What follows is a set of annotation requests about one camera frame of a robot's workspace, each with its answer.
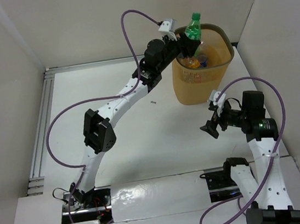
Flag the clear bottle yellow cap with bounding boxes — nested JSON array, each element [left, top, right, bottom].
[[177, 57, 200, 69]]

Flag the clear bottle blue label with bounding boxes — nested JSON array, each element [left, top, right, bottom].
[[196, 53, 209, 68]]

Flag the green plastic bottle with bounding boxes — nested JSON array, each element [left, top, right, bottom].
[[185, 12, 202, 41]]

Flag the clear bottle orange white label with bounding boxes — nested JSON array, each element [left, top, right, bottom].
[[197, 42, 208, 55]]

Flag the clear bottle red label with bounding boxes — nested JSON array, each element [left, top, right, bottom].
[[182, 72, 202, 84]]

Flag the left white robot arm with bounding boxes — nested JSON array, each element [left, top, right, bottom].
[[70, 33, 201, 209]]

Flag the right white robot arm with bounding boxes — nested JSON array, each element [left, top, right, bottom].
[[201, 91, 300, 224]]

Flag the orange mesh waste bin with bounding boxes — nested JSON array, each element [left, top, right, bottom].
[[172, 23, 234, 105]]

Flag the white tape sheet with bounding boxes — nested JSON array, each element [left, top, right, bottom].
[[110, 171, 211, 223]]

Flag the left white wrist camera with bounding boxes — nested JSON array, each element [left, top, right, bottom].
[[158, 18, 178, 41]]

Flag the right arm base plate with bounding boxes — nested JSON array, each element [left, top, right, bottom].
[[200, 170, 240, 203]]

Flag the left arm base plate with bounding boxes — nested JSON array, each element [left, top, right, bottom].
[[52, 187, 115, 224]]

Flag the aluminium frame rail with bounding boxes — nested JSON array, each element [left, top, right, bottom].
[[11, 50, 188, 197]]

